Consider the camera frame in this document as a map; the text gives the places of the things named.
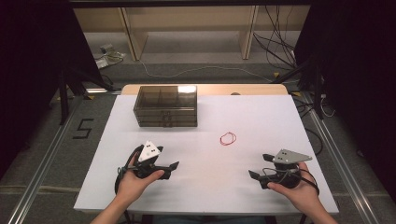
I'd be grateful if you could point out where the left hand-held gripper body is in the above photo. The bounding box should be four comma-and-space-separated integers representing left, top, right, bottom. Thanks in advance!
133, 139, 172, 180

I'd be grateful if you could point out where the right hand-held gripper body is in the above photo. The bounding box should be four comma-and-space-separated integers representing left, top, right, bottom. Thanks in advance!
260, 148, 313, 189

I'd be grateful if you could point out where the smoky clear drawer box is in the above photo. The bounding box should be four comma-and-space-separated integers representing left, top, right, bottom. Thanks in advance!
133, 85, 199, 128

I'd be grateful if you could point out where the red rubber band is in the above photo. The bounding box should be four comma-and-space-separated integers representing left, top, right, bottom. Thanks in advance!
219, 131, 238, 147

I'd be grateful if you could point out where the person's left hand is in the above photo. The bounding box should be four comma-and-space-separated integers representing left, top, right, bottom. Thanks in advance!
115, 152, 165, 208

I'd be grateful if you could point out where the person's right hand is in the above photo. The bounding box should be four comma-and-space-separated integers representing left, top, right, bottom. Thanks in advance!
266, 161, 323, 216

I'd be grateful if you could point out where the white table board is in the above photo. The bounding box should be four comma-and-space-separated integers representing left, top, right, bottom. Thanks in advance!
73, 94, 340, 216

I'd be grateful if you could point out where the black metal stand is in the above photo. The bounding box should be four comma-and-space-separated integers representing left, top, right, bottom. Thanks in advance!
270, 52, 326, 120

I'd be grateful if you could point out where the white power adapter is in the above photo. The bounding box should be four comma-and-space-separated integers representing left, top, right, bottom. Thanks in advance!
94, 58, 110, 70

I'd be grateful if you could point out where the black tripod stand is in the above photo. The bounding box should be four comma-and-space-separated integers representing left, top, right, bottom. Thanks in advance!
57, 66, 116, 125

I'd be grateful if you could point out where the grey power adapter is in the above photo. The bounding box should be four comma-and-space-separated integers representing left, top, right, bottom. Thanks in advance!
99, 43, 115, 55

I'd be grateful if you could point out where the light wooden shelf unit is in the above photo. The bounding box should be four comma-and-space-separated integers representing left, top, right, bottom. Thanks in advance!
73, 5, 312, 62

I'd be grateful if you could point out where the black curtain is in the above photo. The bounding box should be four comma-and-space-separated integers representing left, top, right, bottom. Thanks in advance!
0, 0, 105, 181
293, 0, 396, 204

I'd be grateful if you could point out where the black metal bar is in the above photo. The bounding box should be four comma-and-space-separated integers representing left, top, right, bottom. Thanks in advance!
68, 0, 312, 9

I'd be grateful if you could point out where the right hand-held gripper black cable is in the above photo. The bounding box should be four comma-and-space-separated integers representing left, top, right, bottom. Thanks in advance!
298, 167, 321, 224

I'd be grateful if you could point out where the hand-held gripper black cable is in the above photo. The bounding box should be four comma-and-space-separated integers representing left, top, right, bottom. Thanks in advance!
298, 167, 321, 224
113, 145, 143, 224

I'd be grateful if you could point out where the left hand-held gripper black cable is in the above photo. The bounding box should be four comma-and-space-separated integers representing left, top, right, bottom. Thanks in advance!
113, 145, 143, 224

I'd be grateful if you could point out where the black floor cable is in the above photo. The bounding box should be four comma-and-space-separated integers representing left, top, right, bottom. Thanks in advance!
292, 92, 325, 157

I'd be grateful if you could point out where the aluminium floor rail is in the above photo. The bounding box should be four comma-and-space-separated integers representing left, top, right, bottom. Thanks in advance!
7, 88, 122, 224
300, 91, 381, 224

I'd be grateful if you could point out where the thin white floor cable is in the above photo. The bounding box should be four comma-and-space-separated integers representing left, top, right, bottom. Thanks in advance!
138, 60, 275, 84

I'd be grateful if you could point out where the bundle of black cables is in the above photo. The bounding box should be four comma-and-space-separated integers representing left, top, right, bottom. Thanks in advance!
252, 5, 300, 71

